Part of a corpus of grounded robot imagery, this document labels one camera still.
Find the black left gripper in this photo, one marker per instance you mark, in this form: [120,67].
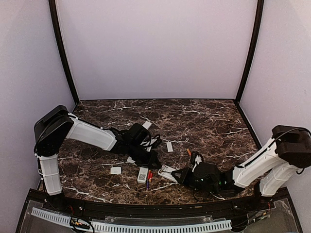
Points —
[148,163]

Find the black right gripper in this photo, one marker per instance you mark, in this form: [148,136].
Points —
[184,177]

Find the red blue battery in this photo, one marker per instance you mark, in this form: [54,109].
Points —
[149,174]

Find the white remote face down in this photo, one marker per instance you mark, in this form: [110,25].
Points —
[166,172]

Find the small white buttoned remote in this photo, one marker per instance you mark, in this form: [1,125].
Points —
[142,175]

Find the long white battery cover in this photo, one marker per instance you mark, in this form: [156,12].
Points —
[169,147]

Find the white TCL remote control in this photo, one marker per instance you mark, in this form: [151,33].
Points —
[130,160]

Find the curved white battery cover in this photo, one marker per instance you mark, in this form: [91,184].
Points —
[116,170]

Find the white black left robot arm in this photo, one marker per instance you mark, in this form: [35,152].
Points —
[59,124]

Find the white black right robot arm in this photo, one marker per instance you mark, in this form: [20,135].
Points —
[286,153]

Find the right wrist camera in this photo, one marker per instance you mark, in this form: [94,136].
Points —
[195,159]

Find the white slotted cable duct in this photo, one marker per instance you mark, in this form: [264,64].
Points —
[136,225]

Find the black front rail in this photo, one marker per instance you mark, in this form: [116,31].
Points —
[224,208]

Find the black right corner post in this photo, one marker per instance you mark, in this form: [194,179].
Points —
[251,51]

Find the black corner post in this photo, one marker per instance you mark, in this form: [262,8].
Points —
[251,51]
[61,50]

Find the black left corner post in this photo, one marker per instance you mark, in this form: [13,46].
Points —
[61,50]

